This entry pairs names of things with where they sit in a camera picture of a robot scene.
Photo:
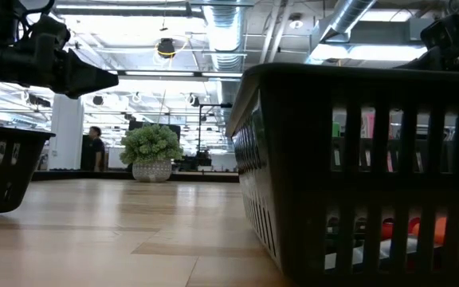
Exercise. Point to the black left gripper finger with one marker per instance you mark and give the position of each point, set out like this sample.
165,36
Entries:
90,73
82,88

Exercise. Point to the pink paint bottle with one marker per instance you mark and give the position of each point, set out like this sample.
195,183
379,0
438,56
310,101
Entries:
369,124

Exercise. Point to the green potted plant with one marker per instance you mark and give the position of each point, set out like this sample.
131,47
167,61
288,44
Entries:
151,147

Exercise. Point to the black monitor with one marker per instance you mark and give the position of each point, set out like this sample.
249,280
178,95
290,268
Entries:
171,129

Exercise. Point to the black ceiling dome device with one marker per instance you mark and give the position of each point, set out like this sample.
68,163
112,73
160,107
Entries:
166,47

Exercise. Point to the orange scissors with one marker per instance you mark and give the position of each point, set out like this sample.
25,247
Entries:
440,233

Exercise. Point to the black aluminium table frame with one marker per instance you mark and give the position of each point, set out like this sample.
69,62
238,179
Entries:
94,175

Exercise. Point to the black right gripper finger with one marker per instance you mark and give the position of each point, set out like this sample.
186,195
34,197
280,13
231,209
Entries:
414,64

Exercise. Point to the standing person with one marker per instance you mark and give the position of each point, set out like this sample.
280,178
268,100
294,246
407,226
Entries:
96,149

